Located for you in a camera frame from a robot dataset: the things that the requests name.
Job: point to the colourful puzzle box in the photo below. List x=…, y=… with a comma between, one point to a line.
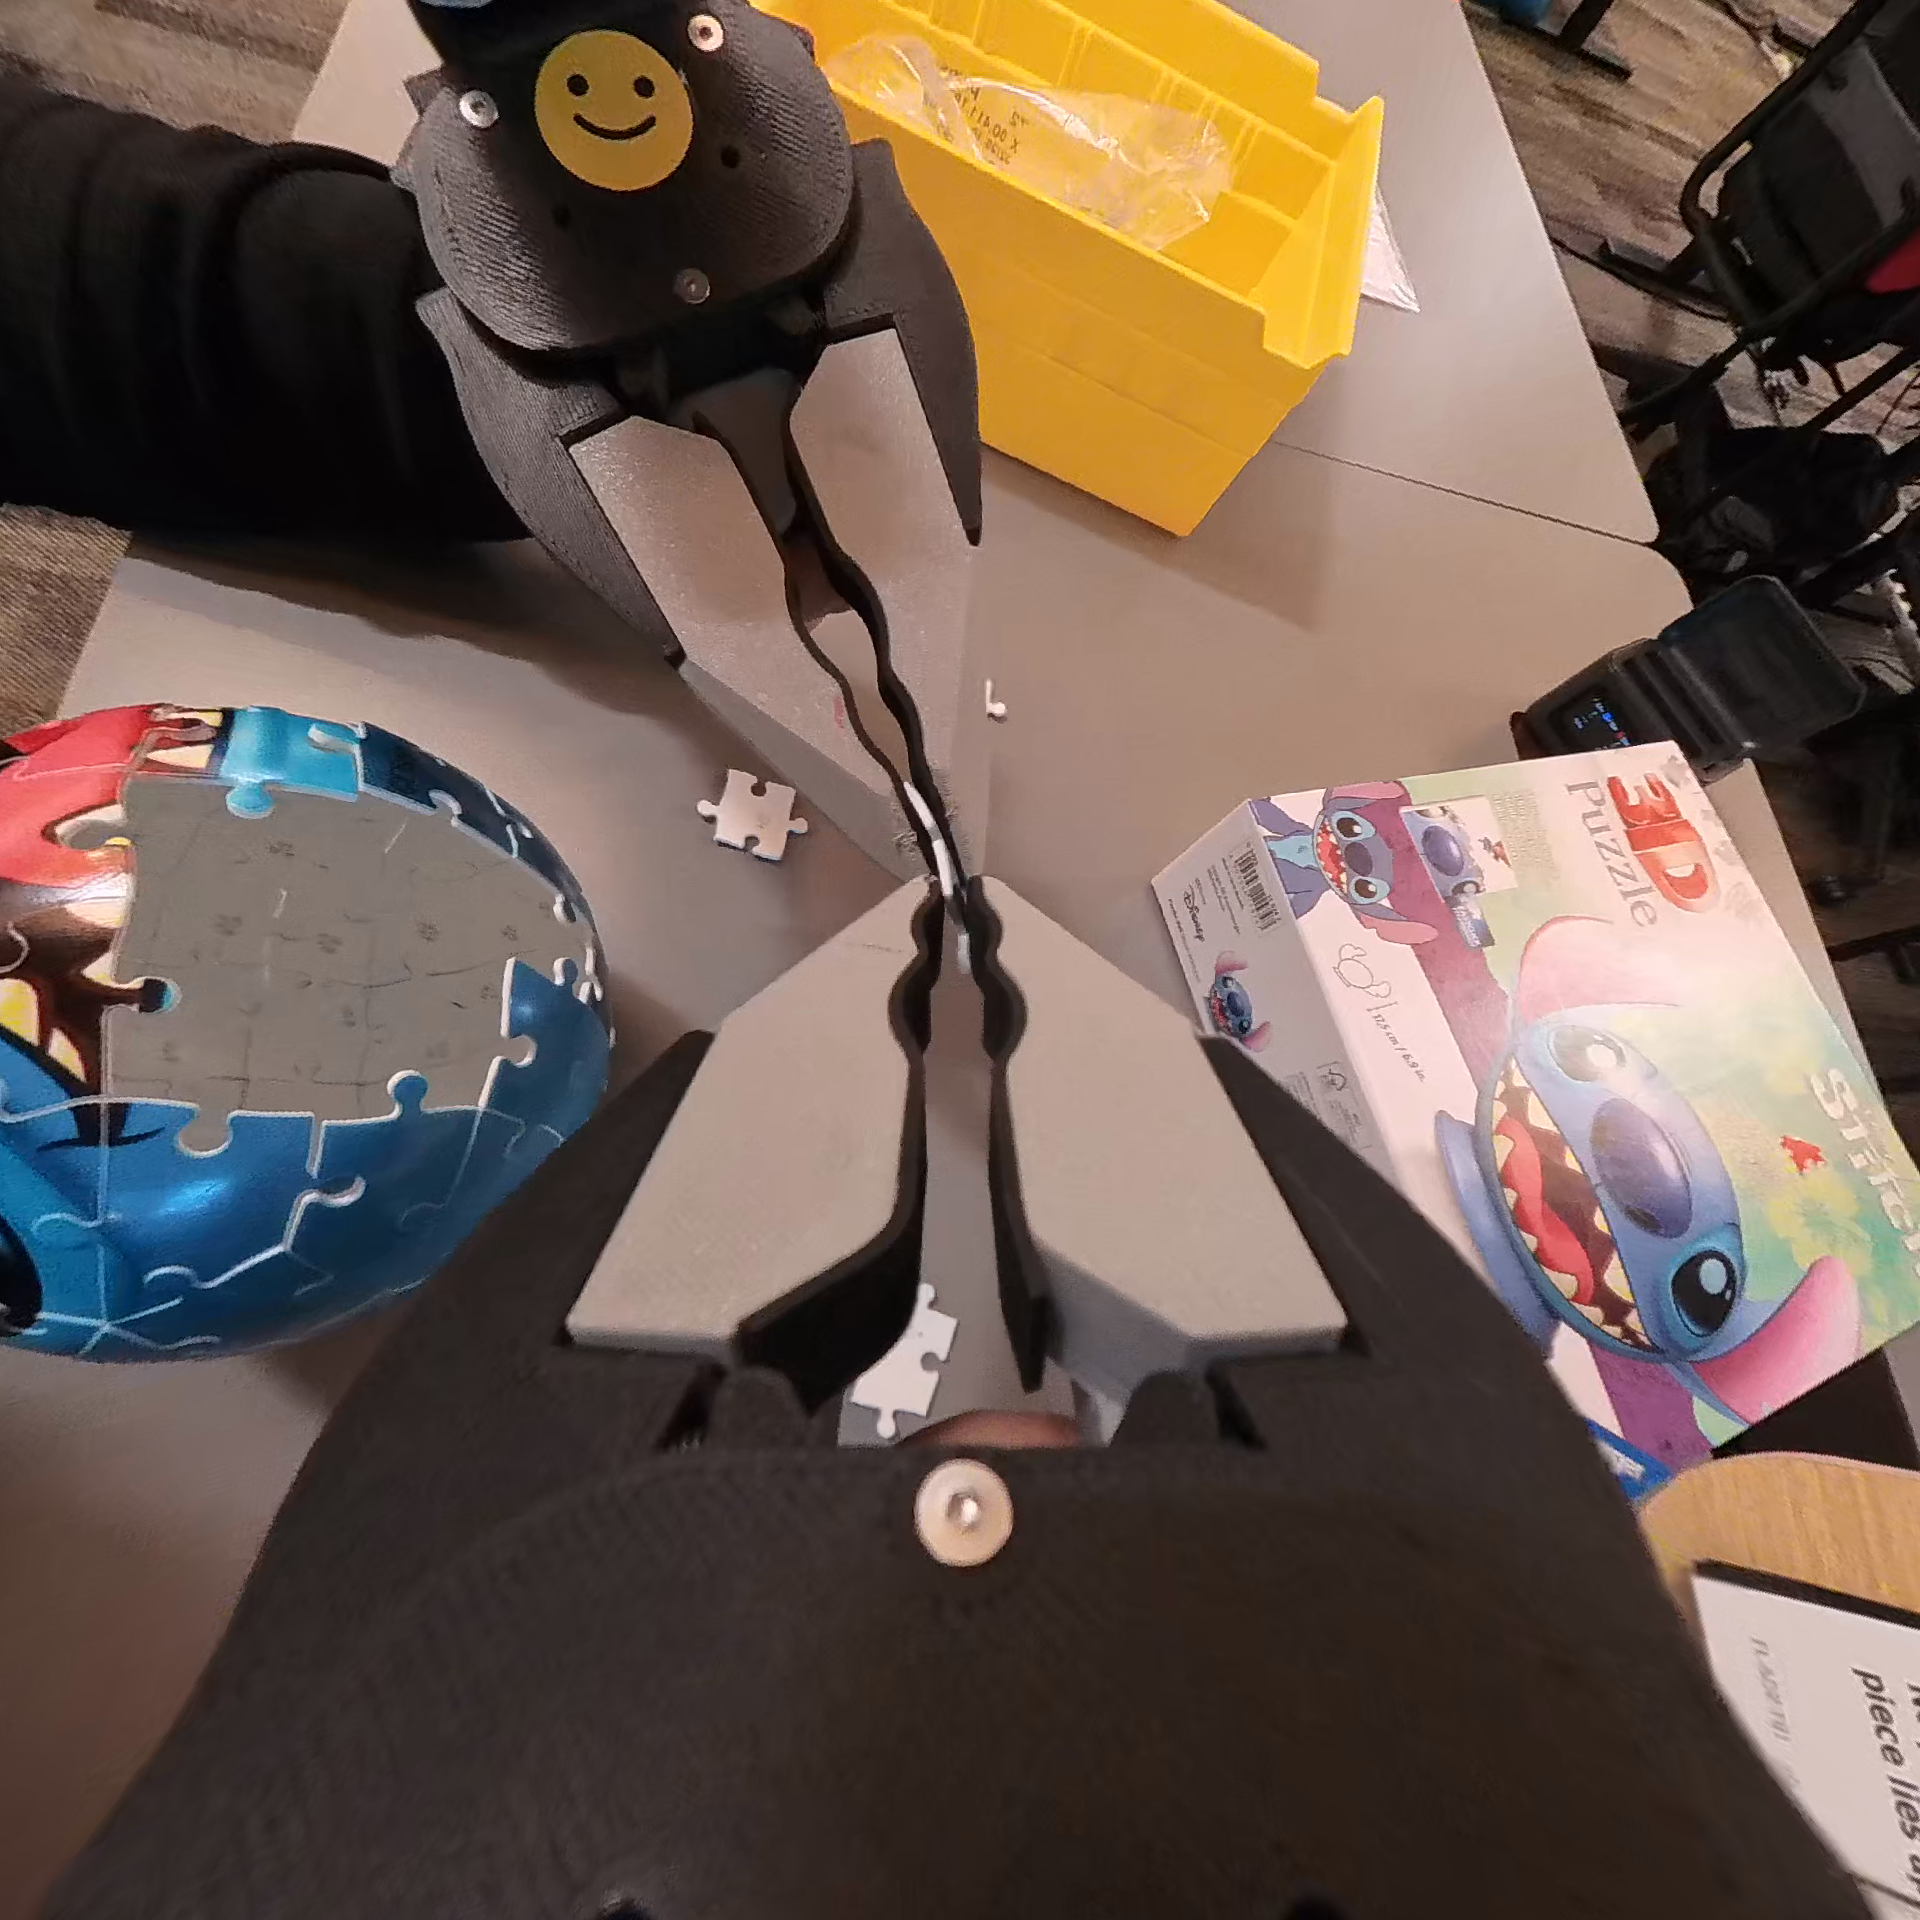
x=1576, y=1080

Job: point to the person's left forearm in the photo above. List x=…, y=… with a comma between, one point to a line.
x=194, y=300

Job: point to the blue puzzle ball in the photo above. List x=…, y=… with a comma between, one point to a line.
x=299, y=1049

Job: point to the white puzzle piece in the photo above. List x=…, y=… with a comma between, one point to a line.
x=750, y=811
x=902, y=1359
x=945, y=870

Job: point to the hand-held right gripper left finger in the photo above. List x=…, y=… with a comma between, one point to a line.
x=750, y=1172

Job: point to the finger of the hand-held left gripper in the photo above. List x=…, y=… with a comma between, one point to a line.
x=704, y=571
x=914, y=525

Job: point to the round wooden board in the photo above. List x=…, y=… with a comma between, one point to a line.
x=1770, y=1517

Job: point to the yellow plastic bin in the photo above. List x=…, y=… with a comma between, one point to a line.
x=1141, y=345

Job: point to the white instruction sheet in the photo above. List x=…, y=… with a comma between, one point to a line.
x=1830, y=1695

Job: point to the person's right hand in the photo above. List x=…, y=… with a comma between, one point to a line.
x=990, y=1429

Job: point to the black battery pack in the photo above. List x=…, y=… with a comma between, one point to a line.
x=1723, y=675

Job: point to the white paper sheet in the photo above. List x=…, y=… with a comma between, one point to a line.
x=1387, y=255

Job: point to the clear plastic bag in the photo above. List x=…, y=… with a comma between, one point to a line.
x=1049, y=136

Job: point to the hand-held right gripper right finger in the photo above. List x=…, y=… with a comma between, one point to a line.
x=1154, y=1184

